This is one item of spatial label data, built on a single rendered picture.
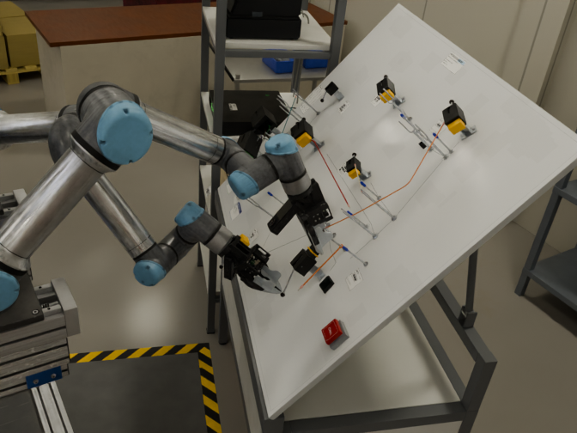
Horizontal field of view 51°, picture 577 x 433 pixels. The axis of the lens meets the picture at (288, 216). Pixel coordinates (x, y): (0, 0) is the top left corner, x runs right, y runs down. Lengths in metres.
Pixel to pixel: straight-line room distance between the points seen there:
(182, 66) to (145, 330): 2.29
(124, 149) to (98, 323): 2.04
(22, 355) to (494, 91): 1.39
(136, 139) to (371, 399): 1.03
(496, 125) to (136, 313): 2.17
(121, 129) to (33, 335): 0.64
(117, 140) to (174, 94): 3.59
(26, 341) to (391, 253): 0.94
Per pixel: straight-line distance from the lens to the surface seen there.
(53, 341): 1.67
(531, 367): 3.39
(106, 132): 1.24
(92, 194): 1.61
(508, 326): 3.57
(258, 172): 1.50
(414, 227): 1.61
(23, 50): 6.06
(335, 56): 2.48
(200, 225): 1.65
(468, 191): 1.57
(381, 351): 2.00
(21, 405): 2.65
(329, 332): 1.58
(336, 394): 1.85
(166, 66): 4.73
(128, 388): 2.91
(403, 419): 1.84
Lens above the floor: 2.17
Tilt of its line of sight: 33 degrees down
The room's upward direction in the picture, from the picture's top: 6 degrees clockwise
